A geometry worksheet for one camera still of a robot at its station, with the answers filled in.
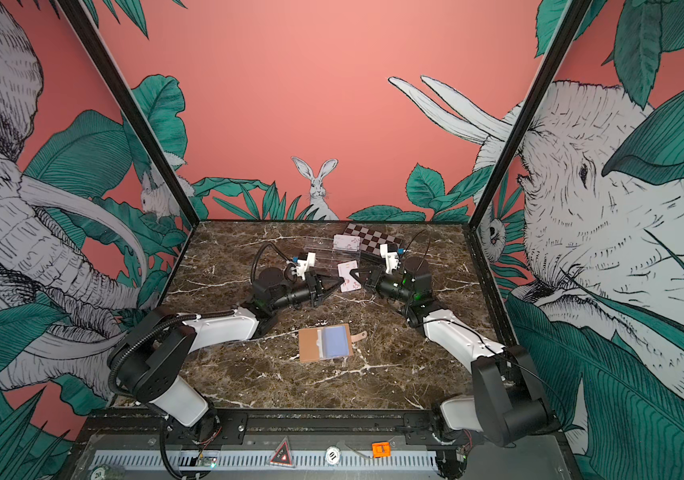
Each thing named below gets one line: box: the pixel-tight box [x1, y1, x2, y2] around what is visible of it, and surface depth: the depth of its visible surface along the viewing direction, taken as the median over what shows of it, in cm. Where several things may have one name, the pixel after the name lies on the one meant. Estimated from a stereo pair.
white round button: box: [325, 446, 341, 465], surface depth 71 cm
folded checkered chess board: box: [342, 223, 404, 256], surface depth 113 cm
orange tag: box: [372, 442, 391, 458], surface depth 71 cm
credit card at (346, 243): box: [332, 234, 361, 251], surface depth 105 cm
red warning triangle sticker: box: [269, 436, 295, 468], surface depth 71 cm
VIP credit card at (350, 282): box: [337, 260, 362, 292], surface depth 80 cm
